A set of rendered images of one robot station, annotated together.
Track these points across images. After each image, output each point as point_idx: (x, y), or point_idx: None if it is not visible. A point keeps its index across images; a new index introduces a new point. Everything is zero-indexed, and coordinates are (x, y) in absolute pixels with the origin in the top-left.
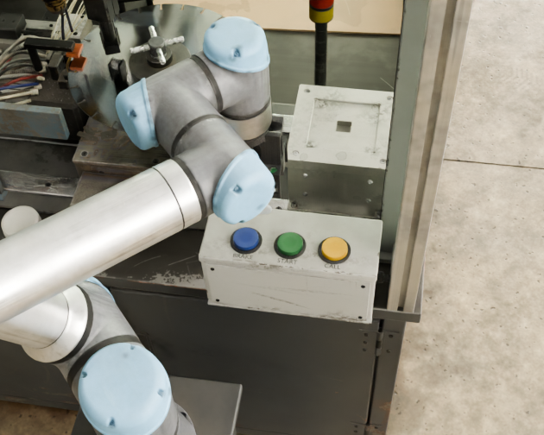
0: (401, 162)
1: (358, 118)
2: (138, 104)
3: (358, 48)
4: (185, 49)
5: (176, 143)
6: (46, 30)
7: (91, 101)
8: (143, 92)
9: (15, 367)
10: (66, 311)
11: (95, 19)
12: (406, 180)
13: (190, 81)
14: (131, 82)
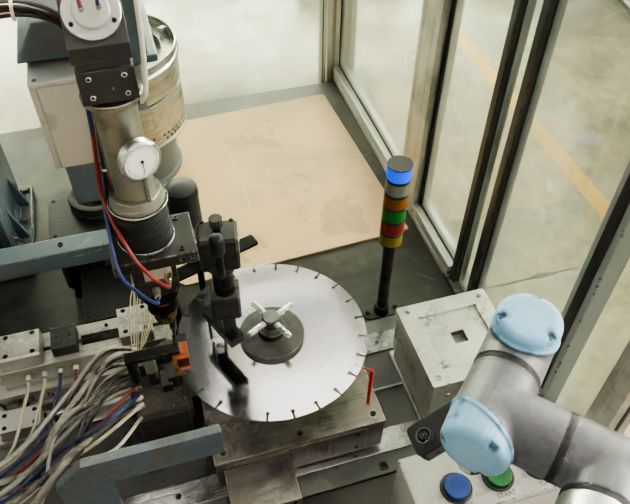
0: (571, 361)
1: (466, 324)
2: (494, 433)
3: (381, 252)
4: (288, 312)
5: (559, 463)
6: (104, 332)
7: (228, 399)
8: (491, 417)
9: None
10: None
11: (224, 318)
12: None
13: (519, 383)
14: (255, 364)
